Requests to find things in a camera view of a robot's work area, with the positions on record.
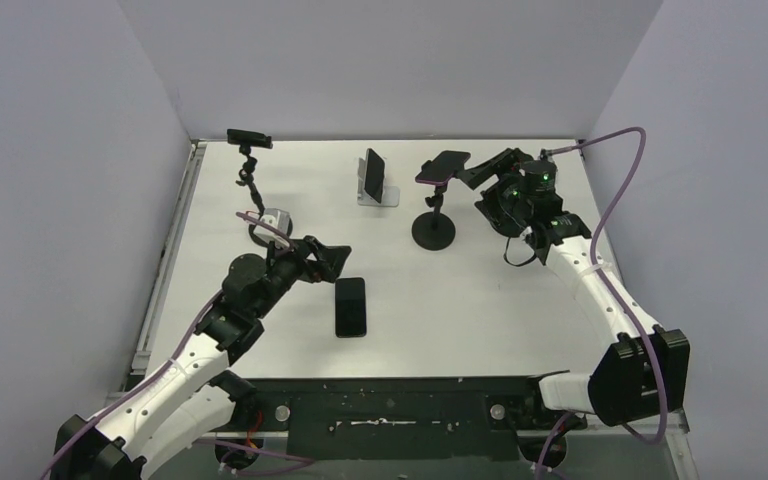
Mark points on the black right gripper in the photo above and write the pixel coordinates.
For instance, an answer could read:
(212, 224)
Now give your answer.
(495, 169)

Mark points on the white folding phone stand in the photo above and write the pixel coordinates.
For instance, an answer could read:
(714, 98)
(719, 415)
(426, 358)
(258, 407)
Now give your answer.
(391, 194)

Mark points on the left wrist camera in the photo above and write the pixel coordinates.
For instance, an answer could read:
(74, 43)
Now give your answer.
(274, 226)

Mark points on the silver phone on white stand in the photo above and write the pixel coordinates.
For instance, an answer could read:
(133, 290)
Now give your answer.
(373, 183)

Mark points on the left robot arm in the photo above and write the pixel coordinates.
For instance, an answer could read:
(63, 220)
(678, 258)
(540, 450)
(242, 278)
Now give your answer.
(194, 391)

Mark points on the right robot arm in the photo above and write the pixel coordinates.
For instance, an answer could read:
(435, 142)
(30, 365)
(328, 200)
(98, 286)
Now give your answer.
(643, 370)

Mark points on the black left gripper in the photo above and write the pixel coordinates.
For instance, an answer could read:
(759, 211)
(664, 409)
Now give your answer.
(331, 257)

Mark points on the purple phone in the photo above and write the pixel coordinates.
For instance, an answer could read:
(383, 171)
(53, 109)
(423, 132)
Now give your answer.
(442, 168)

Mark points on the black tall phone stand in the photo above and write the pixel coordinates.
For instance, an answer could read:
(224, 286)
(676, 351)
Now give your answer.
(246, 179)

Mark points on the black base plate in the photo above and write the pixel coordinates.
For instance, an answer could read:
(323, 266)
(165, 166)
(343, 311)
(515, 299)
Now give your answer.
(394, 418)

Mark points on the aluminium side rail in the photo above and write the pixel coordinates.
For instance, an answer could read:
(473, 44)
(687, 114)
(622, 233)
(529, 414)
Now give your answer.
(142, 354)

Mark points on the black phone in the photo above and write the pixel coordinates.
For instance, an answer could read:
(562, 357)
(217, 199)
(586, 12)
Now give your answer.
(350, 308)
(251, 139)

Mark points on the black phone on tall stand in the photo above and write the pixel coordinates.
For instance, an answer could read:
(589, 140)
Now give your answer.
(251, 139)

